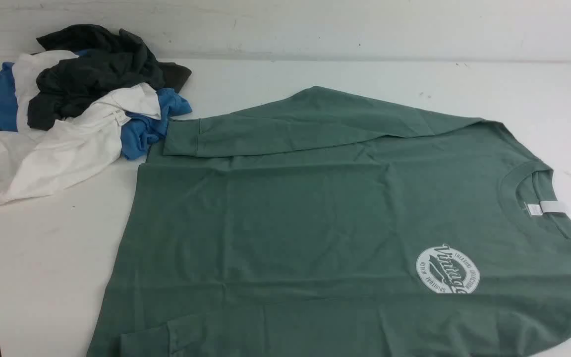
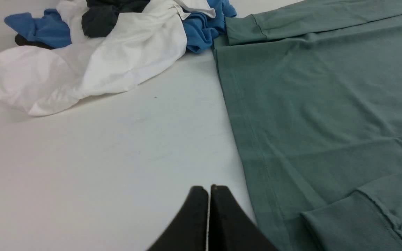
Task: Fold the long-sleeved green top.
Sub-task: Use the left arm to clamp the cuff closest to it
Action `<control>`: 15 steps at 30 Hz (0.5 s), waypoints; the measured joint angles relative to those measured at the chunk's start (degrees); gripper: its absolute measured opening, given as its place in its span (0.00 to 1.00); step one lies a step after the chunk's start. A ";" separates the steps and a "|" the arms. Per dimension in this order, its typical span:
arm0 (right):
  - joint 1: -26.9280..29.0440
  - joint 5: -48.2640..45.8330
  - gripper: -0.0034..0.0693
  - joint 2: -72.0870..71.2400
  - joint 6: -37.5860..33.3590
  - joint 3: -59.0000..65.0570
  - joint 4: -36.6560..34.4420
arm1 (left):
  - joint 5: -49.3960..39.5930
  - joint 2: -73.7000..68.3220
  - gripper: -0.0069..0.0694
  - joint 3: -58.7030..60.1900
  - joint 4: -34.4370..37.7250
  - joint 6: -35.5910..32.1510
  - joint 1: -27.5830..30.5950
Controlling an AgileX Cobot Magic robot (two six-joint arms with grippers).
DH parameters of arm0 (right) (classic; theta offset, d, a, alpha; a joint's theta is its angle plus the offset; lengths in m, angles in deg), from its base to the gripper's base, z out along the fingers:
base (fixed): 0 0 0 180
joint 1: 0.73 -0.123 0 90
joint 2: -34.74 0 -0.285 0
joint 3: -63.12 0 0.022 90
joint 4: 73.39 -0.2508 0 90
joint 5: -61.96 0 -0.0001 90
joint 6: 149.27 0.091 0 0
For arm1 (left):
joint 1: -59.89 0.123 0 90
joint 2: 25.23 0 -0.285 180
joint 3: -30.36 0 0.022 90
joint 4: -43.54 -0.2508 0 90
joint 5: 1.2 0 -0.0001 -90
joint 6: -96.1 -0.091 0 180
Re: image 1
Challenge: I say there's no white shirt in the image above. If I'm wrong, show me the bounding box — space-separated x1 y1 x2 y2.
0 50 162 212

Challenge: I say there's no black shirt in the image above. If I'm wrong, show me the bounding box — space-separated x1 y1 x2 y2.
0 24 192 132

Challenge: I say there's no blue shirt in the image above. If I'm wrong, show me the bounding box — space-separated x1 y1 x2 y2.
0 62 192 160

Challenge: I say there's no green long-sleeve top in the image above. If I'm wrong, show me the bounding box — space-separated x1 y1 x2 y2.
87 87 571 357

